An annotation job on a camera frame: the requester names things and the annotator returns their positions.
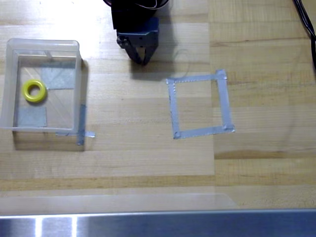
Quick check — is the large grey tape patch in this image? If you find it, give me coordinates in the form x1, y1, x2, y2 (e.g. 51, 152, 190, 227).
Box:
40, 62, 76, 90

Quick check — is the metal table edge rail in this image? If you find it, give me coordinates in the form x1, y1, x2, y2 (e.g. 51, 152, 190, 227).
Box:
0, 209, 316, 237

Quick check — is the yellow ring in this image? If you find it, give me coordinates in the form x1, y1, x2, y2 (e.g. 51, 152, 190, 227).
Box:
21, 79, 48, 104

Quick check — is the clear plastic container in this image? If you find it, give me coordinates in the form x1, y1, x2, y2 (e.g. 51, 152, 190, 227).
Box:
0, 38, 82, 133

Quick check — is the small grey tape patch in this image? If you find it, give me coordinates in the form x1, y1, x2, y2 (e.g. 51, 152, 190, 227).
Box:
17, 106, 48, 128

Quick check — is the black cable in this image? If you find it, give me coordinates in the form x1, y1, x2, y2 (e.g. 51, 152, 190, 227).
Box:
292, 0, 316, 82

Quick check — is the blue-grey tape strip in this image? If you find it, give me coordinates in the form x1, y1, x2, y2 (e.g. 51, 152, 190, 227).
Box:
55, 130, 96, 139
77, 104, 87, 146

